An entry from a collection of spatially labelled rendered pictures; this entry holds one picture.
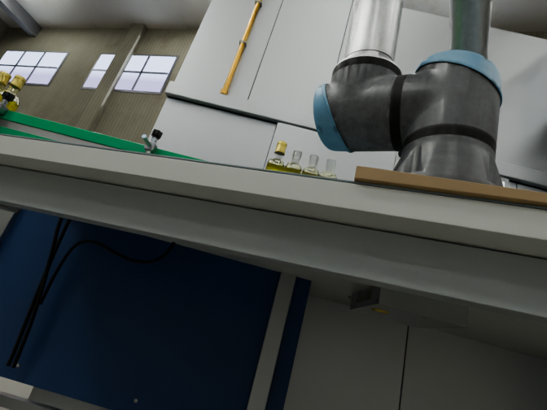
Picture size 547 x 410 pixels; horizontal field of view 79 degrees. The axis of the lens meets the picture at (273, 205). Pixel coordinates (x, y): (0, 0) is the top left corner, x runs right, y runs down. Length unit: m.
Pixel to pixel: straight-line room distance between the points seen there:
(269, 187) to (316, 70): 1.20
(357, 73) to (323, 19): 1.22
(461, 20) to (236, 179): 0.61
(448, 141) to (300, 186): 0.19
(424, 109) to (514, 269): 0.23
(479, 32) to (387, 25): 0.28
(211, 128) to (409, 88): 0.96
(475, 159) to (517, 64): 1.50
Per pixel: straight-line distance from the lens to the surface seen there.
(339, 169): 1.27
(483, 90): 0.53
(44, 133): 1.18
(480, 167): 0.46
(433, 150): 0.46
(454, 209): 0.39
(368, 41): 0.62
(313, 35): 1.70
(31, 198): 0.65
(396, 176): 0.38
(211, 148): 1.32
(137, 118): 6.45
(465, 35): 0.87
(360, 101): 0.54
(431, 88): 0.52
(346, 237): 0.41
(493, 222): 0.39
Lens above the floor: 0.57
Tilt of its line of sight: 20 degrees up
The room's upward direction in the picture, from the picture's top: 16 degrees clockwise
